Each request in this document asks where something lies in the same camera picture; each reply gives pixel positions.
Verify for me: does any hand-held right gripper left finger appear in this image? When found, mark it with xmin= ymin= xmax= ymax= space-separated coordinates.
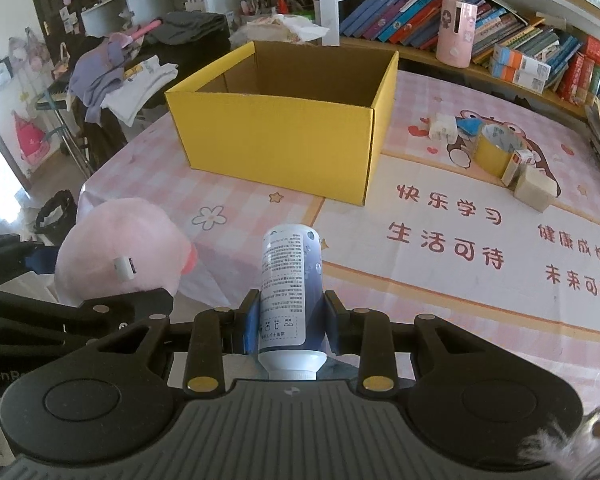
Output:
xmin=86 ymin=289 xmax=262 ymax=396

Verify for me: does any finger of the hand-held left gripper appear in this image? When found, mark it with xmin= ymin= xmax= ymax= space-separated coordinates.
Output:
xmin=0 ymin=233 xmax=57 ymax=284
xmin=0 ymin=285 xmax=175 ymax=349

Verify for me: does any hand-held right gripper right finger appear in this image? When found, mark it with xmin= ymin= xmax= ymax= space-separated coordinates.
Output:
xmin=323 ymin=291 xmax=492 ymax=397

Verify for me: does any white blue spray bottle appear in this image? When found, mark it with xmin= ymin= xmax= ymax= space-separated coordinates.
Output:
xmin=256 ymin=224 xmax=327 ymax=381

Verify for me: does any pink plush toy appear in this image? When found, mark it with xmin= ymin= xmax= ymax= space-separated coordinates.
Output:
xmin=55 ymin=198 xmax=199 ymax=307

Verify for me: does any yellow cardboard box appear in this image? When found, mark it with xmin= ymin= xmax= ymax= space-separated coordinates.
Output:
xmin=164 ymin=40 xmax=400 ymax=206

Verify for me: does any white charger plug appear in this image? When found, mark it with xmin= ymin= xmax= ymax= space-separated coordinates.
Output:
xmin=428 ymin=114 xmax=462 ymax=142

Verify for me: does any yellow tape roll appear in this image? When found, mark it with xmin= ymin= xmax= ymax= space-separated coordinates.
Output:
xmin=474 ymin=123 xmax=526 ymax=174

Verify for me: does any black bag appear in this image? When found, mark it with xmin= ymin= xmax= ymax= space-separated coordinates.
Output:
xmin=33 ymin=189 xmax=79 ymax=234

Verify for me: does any pink checked printed table mat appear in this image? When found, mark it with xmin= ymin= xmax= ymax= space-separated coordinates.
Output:
xmin=77 ymin=67 xmax=600 ymax=442

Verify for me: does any metal clothes rack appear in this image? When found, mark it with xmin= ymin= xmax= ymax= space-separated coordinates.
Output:
xmin=34 ymin=84 xmax=94 ymax=181

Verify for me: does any pink hanging bag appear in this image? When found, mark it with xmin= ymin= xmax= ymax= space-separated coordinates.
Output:
xmin=12 ymin=109 xmax=49 ymax=164

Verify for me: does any purple garment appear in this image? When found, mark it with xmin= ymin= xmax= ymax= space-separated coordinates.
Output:
xmin=69 ymin=32 xmax=142 ymax=126

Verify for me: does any white printed garment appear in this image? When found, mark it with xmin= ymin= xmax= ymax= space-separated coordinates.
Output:
xmin=102 ymin=54 xmax=179 ymax=126

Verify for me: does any small orange white box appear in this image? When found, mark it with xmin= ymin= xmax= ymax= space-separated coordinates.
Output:
xmin=501 ymin=148 xmax=535 ymax=189

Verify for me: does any small blue plastic item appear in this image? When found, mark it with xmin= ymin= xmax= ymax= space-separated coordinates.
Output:
xmin=455 ymin=115 xmax=486 ymax=137

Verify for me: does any white cube block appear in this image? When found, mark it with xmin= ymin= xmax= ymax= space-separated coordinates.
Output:
xmin=513 ymin=165 xmax=557 ymax=212

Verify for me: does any pink stick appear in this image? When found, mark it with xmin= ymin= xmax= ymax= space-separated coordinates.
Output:
xmin=127 ymin=17 xmax=162 ymax=41

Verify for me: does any grey fluffy trinket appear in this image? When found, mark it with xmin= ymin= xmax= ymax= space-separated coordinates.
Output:
xmin=519 ymin=402 xmax=600 ymax=480

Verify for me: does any dark grey folded cloth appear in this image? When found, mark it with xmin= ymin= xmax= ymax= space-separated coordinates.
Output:
xmin=147 ymin=9 xmax=231 ymax=46

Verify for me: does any wooden shelf board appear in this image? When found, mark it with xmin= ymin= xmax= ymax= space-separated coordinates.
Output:
xmin=340 ymin=35 xmax=591 ymax=122

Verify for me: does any crumpled white paper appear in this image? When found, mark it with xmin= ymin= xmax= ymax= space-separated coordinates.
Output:
xmin=229 ymin=12 xmax=331 ymax=47

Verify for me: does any row of blue books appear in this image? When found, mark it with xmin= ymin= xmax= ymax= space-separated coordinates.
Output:
xmin=339 ymin=0 xmax=449 ymax=50

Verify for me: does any pink cylinder humidifier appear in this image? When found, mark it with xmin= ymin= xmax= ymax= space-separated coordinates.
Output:
xmin=435 ymin=0 xmax=479 ymax=69

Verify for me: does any pile of thin colourful books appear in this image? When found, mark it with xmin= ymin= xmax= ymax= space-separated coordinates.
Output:
xmin=470 ymin=0 xmax=584 ymax=92

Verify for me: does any row of red books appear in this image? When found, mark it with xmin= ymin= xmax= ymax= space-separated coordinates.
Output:
xmin=555 ymin=36 xmax=600 ymax=107

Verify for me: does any white shelf post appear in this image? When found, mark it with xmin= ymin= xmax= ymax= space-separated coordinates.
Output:
xmin=317 ymin=0 xmax=354 ymax=46

